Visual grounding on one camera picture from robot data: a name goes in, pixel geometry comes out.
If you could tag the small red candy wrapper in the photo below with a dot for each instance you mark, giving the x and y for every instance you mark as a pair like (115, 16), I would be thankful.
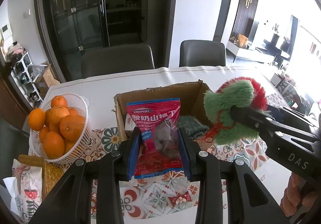
(180, 198)

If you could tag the orange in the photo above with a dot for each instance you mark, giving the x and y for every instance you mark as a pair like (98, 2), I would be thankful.
(36, 119)
(71, 127)
(53, 145)
(59, 100)

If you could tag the red hawthorn snack bag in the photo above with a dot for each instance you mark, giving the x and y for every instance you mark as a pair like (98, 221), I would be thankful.
(159, 151)

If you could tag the small cardboard box on floor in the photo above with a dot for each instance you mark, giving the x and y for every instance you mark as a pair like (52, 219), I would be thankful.
(46, 80)

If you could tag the right grey dining chair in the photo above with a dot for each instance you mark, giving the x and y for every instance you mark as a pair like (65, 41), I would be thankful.
(195, 53)

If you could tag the right hand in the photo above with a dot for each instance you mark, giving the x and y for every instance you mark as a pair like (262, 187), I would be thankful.
(292, 197)

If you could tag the patterned tablecloth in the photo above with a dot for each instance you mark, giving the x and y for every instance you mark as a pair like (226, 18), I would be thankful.
(248, 200)

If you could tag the white tv console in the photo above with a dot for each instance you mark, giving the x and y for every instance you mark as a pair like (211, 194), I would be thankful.
(248, 54)

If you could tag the white shoe shelf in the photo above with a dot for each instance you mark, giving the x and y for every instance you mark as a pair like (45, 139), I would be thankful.
(24, 81)

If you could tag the woven wicker tray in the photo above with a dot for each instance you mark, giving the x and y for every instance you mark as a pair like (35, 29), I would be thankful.
(50, 173)

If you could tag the orange centre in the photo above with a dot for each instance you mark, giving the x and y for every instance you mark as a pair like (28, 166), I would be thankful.
(71, 127)

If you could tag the orange top back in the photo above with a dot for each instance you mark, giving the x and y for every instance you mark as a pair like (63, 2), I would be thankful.
(59, 100)

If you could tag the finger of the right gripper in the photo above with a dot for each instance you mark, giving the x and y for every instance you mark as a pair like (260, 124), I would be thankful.
(290, 117)
(248, 121)

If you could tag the orange upper left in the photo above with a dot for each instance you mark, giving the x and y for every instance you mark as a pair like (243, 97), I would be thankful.
(36, 119)

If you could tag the brown cardboard box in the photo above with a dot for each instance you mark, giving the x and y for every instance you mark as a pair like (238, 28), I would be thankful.
(151, 106)

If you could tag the dark glass cabinet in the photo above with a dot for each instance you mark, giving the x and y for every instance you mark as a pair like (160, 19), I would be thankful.
(69, 29)

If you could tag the white plastic fruit basket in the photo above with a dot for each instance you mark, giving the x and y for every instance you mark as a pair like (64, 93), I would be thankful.
(73, 150)

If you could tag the orange front left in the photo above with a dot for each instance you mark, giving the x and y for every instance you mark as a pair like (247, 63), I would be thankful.
(53, 145)

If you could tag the illustrated white paper bag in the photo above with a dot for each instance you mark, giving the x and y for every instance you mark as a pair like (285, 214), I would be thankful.
(25, 188)

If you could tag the grey dining chair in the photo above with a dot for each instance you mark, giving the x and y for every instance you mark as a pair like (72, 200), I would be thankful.
(195, 53)
(116, 59)

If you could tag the blue-grey fuzzy cloth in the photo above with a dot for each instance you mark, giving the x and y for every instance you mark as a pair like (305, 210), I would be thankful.
(193, 127)

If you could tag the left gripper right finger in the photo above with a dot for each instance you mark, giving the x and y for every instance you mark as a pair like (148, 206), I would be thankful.
(184, 154)

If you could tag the left grey dining chair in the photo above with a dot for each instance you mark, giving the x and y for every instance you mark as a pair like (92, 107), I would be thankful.
(116, 59)

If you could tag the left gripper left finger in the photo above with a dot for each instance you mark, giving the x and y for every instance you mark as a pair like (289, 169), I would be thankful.
(133, 149)

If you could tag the red green plush toy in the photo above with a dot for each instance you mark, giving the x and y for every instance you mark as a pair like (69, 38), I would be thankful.
(223, 109)

